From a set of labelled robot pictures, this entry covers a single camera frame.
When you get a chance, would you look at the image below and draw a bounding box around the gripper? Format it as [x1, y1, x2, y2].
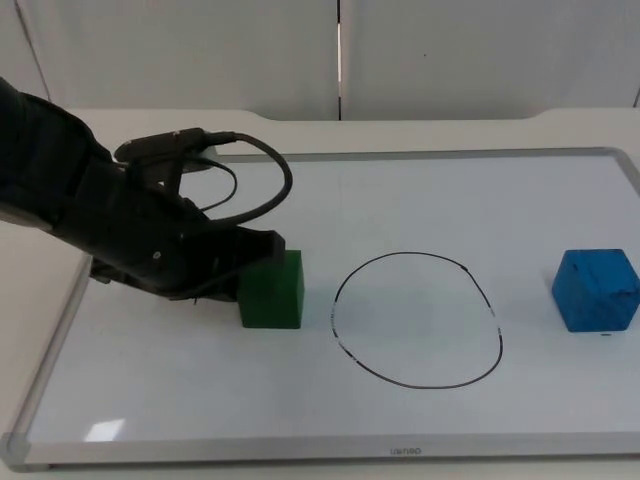
[59, 149, 288, 304]

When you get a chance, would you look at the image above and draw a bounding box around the green cube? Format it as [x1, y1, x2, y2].
[238, 249, 306, 330]

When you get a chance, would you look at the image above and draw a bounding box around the grey-framed whiteboard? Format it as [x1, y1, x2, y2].
[0, 146, 640, 474]

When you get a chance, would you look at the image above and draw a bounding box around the blue cube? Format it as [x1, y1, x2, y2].
[551, 248, 640, 334]

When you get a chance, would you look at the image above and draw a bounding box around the thick black cable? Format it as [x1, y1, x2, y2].
[203, 130, 295, 227]

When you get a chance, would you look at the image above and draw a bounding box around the thin black cable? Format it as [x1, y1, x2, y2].
[184, 157, 240, 215]

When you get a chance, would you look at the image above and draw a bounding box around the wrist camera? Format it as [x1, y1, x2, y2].
[113, 127, 236, 176]

